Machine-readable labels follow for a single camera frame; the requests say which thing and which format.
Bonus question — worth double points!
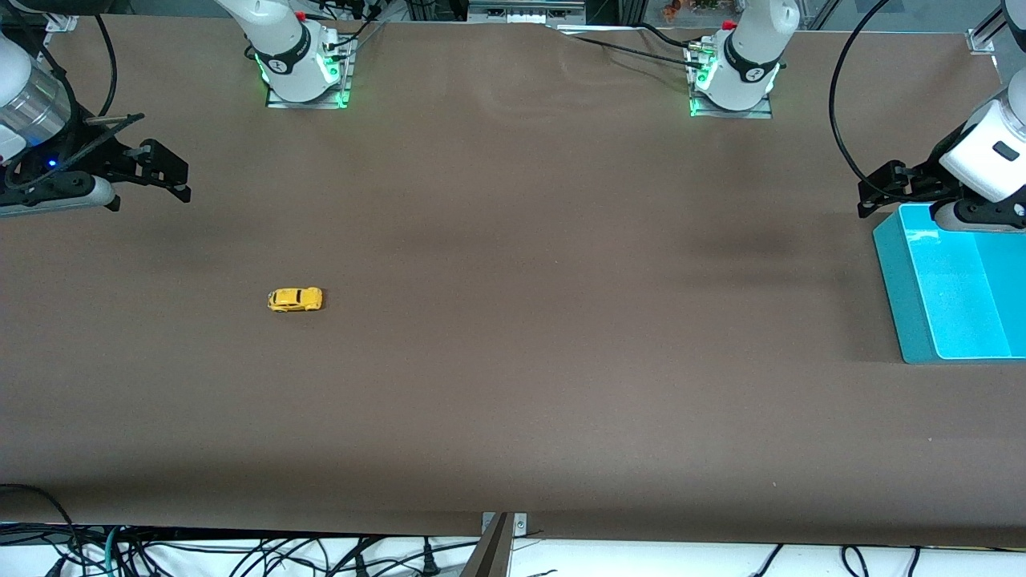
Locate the yellow beetle toy car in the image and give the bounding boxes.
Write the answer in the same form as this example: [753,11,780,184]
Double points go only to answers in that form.
[267,287,324,313]

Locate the teal plastic bin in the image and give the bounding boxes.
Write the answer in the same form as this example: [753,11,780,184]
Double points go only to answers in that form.
[872,202,1026,365]

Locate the orange background object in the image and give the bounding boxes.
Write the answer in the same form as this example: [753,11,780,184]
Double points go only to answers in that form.
[661,0,722,21]

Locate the dark slanted beam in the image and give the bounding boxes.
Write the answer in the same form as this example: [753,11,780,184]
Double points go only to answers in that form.
[461,513,514,577]

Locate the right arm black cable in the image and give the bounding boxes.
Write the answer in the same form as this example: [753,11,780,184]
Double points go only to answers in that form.
[80,14,147,173]

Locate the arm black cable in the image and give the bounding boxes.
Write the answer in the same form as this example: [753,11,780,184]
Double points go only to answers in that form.
[80,14,147,173]
[829,0,895,201]

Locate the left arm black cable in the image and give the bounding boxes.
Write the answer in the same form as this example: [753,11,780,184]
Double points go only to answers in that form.
[829,0,895,201]

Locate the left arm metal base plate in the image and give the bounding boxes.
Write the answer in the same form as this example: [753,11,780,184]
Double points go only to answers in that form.
[689,40,774,119]

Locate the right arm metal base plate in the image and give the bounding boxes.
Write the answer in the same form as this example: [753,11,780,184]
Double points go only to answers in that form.
[266,36,354,109]

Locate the short black base cable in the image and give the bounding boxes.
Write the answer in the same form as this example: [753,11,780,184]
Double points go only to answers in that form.
[635,22,694,50]

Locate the long black base cable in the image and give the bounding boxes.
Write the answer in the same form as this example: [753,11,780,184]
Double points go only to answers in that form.
[561,32,708,73]

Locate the black looped floor cable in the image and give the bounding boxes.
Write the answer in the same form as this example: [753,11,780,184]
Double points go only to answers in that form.
[0,483,81,577]

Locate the grey aluminium frame equipment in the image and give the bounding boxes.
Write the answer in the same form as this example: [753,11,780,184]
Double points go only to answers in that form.
[467,0,588,25]

